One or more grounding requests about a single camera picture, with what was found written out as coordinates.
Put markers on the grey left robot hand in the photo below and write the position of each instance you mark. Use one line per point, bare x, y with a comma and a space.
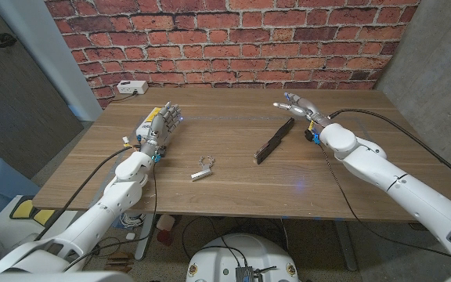
161, 129

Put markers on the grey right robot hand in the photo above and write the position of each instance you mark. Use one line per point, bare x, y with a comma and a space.
304, 106

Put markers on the black stapler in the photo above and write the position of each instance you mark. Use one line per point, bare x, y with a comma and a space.
274, 141

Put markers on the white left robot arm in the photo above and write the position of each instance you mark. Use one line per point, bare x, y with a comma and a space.
104, 211

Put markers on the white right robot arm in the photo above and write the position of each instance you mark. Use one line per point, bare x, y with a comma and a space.
397, 184

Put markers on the yellow and white package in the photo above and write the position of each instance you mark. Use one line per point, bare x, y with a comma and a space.
146, 122

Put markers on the white power strip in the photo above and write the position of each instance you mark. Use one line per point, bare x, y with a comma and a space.
132, 87

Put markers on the printed red brick backdrop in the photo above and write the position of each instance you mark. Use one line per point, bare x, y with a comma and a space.
229, 39

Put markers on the red and white floor item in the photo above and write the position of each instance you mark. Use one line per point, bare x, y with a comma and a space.
166, 231

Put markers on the grey table leg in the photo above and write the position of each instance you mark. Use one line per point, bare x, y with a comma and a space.
144, 239
345, 246

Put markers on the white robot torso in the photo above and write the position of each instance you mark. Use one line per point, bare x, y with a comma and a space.
225, 258

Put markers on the dark grey door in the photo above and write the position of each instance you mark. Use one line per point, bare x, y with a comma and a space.
10, 102

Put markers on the small grey electronics box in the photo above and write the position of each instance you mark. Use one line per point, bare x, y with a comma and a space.
245, 274

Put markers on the white and yellow floor base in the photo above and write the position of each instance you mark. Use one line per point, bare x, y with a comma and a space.
18, 219

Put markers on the silver metal bracket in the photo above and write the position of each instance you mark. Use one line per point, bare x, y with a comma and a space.
204, 170

